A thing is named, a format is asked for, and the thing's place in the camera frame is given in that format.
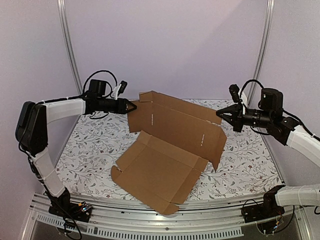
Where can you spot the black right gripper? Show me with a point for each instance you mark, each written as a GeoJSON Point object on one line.
{"type": "Point", "coordinates": [238, 118]}

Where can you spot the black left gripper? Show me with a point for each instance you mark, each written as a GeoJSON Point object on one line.
{"type": "Point", "coordinates": [121, 108]}

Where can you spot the brown cardboard box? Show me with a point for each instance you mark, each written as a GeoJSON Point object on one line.
{"type": "Point", "coordinates": [176, 140]}

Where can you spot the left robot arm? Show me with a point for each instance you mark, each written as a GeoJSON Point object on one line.
{"type": "Point", "coordinates": [32, 130]}

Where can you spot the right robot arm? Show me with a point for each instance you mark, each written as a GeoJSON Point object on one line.
{"type": "Point", "coordinates": [287, 130]}

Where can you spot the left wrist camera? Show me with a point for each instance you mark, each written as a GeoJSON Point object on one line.
{"type": "Point", "coordinates": [119, 89]}

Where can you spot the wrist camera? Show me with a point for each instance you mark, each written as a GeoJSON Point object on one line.
{"type": "Point", "coordinates": [119, 89]}
{"type": "Point", "coordinates": [236, 95]}

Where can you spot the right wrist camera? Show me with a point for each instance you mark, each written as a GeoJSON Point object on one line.
{"type": "Point", "coordinates": [236, 95]}

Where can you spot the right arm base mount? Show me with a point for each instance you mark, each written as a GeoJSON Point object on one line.
{"type": "Point", "coordinates": [262, 211]}

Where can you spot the aluminium front rail frame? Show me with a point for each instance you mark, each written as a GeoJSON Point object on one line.
{"type": "Point", "coordinates": [216, 219]}

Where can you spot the right aluminium corner post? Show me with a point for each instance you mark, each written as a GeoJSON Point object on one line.
{"type": "Point", "coordinates": [265, 37]}

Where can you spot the aluminium corner post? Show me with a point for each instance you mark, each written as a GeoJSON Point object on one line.
{"type": "Point", "coordinates": [61, 6]}
{"type": "Point", "coordinates": [265, 37]}

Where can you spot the left aluminium corner post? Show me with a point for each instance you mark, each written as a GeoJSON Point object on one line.
{"type": "Point", "coordinates": [61, 6]}

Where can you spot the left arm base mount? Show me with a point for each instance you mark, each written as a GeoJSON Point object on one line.
{"type": "Point", "coordinates": [63, 207]}

